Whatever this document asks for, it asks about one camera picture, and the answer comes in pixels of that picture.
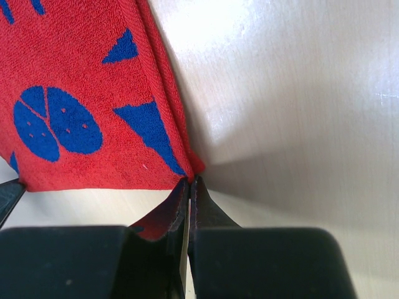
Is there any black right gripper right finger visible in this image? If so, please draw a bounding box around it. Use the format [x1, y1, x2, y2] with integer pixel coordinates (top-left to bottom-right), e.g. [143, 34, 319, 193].
[188, 177, 356, 298]

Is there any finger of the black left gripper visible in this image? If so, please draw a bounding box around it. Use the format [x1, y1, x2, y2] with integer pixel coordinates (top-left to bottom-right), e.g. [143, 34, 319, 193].
[0, 179, 26, 227]

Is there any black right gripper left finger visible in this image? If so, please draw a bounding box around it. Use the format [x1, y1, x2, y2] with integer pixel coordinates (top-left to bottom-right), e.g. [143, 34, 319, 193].
[1, 179, 190, 298]

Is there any red and blue cloth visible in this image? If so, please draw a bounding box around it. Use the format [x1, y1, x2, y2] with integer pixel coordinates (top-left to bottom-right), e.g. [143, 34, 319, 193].
[0, 0, 206, 242]

